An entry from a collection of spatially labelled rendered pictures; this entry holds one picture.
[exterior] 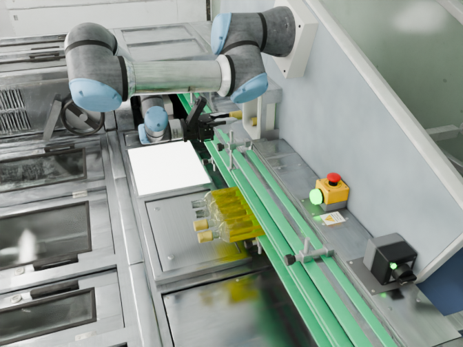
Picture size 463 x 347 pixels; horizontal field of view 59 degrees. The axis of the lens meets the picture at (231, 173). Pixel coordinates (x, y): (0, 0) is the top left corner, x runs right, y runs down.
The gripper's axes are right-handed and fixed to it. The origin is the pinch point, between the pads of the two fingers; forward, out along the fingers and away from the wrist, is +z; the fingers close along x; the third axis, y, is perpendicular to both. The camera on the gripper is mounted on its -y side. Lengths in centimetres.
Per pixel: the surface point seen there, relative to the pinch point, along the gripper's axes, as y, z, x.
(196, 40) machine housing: -3, 12, -104
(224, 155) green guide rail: 17.7, -2.9, -2.3
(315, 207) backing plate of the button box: 8, 8, 53
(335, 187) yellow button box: 1, 13, 54
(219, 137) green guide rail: 17.5, -0.2, -18.1
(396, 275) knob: 5, 11, 86
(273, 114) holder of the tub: -1.1, 14.3, 6.3
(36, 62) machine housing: -2, -76, -96
